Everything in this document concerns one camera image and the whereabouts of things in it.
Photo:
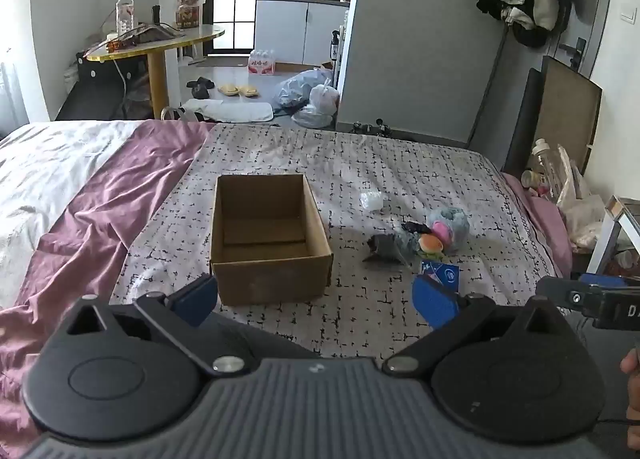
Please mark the burger plush toy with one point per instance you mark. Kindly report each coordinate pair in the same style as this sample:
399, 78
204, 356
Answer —
431, 244

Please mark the clear plastic bag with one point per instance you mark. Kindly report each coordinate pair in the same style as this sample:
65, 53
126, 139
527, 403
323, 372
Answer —
312, 117

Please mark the white kitchen cabinet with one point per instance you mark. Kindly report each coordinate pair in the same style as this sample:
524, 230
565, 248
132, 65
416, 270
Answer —
300, 29

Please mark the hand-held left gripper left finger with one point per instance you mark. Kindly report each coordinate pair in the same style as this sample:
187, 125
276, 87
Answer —
196, 300

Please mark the grey cloth toy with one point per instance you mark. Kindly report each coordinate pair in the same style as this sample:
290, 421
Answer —
392, 246

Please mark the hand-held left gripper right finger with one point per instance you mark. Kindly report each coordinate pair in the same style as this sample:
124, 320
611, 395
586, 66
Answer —
436, 303

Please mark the red snack bag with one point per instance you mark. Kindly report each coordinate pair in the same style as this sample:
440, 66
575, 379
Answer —
189, 10

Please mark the black slipper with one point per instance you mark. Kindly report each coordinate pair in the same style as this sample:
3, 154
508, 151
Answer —
198, 83
202, 93

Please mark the white red-print plastic bag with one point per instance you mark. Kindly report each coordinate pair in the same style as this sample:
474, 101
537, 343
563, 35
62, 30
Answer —
324, 98

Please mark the blue packet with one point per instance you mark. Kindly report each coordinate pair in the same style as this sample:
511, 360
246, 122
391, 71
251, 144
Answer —
441, 274

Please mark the white handbag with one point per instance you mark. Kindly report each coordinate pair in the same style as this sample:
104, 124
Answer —
176, 114

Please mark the round yellow-edged table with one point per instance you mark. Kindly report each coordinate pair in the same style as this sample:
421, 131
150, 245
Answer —
192, 34

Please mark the brown wooden board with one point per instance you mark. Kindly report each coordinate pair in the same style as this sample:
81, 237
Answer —
570, 109

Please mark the grey-blue plastic bag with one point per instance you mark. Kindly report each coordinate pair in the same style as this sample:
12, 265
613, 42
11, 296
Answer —
295, 89

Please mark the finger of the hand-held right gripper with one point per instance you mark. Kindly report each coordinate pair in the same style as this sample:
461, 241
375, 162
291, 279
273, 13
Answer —
560, 291
602, 280

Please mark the pack of water bottles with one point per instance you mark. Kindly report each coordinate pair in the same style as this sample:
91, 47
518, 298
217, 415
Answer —
262, 63

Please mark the white quilt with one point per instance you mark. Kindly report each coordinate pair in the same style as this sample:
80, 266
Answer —
50, 154

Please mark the blue-grey plush toy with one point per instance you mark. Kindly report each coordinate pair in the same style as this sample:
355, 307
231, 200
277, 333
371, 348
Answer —
450, 225

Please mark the brown cardboard box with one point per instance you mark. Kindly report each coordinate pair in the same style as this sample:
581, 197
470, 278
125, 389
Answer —
270, 239

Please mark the yellow slipper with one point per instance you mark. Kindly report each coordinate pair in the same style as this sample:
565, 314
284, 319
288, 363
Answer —
249, 91
229, 89

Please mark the black cabinet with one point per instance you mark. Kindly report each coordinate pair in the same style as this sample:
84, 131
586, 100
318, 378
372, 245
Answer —
95, 91

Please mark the person's right hand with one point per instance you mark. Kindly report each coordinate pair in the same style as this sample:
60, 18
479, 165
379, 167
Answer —
631, 379

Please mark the dark spray bottle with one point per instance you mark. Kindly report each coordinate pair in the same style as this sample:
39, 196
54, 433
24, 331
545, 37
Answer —
334, 45

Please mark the clear water bottle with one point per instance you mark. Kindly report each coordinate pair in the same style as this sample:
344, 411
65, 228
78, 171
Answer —
125, 13

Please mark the clear plastic bottle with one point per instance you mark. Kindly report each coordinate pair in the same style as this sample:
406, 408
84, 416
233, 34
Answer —
543, 161

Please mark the pink blanket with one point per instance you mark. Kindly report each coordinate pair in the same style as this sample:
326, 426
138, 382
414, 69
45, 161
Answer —
125, 174

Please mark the wall switch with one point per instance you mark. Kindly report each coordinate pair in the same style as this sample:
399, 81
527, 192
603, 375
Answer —
628, 14

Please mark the black board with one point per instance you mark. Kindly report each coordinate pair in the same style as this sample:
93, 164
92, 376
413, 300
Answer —
520, 126

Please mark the white floor mat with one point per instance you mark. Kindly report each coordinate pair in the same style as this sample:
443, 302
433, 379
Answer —
235, 111

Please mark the black-patterned white bedsheet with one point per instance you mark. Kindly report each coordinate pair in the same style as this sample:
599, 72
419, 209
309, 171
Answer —
350, 164

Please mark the black cloth pouch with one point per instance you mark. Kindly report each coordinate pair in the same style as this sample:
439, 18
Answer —
417, 227

